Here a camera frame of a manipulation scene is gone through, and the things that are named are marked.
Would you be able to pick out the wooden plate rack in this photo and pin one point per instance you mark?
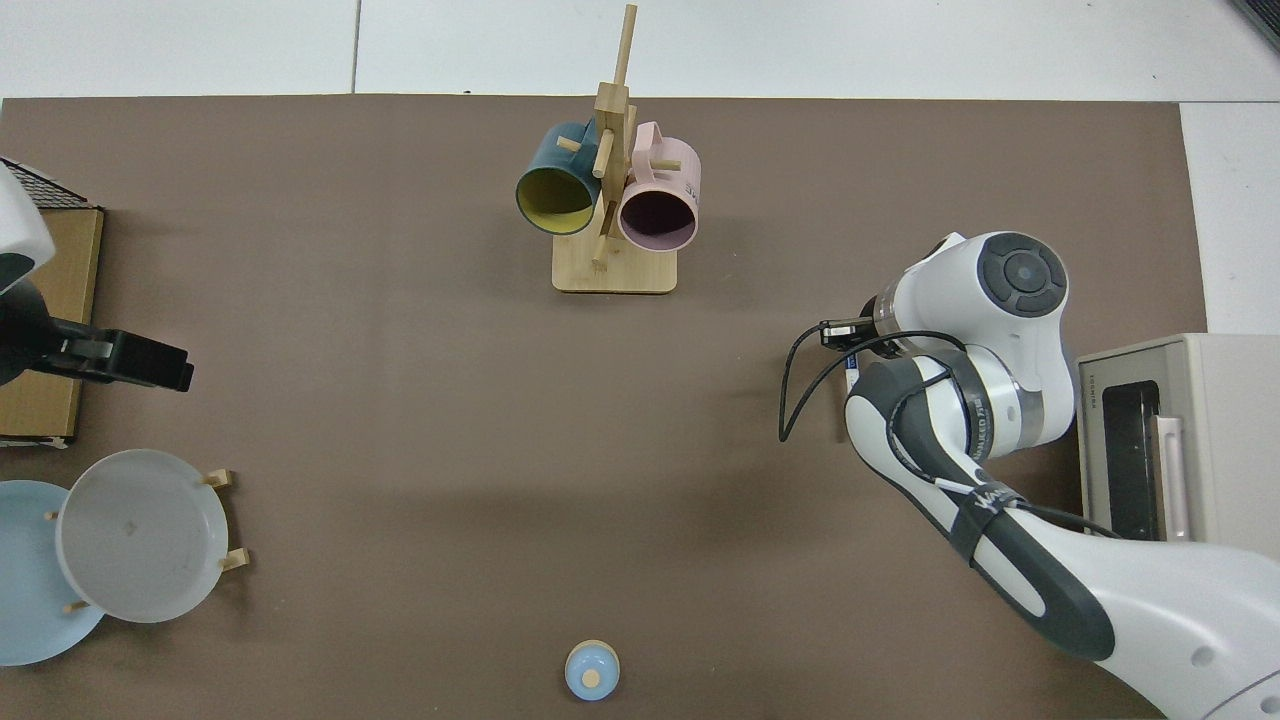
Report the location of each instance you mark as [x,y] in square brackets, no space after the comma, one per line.
[235,560]

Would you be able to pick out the dark grey flat object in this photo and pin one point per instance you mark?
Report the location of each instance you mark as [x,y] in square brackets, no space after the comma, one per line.
[1268,12]

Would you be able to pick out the small blue round thing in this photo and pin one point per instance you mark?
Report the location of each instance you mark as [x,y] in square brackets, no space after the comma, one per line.
[592,672]

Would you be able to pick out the pale toaster oven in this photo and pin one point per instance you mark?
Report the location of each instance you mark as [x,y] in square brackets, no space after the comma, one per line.
[1220,440]

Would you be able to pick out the brown table cloth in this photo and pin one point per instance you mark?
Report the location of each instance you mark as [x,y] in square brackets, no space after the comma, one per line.
[400,420]

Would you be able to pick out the dark blue cup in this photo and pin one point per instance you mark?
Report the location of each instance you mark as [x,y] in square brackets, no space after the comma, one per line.
[555,160]

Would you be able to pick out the grey plate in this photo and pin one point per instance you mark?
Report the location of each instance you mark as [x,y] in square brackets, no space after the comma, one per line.
[140,535]

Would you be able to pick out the wooden cup stand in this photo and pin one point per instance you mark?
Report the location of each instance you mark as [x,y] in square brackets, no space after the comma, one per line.
[615,270]

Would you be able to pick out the pink cup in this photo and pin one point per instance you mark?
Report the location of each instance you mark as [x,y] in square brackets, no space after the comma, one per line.
[670,175]

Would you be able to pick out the light blue plate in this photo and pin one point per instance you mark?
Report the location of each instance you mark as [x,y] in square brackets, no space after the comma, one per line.
[30,580]

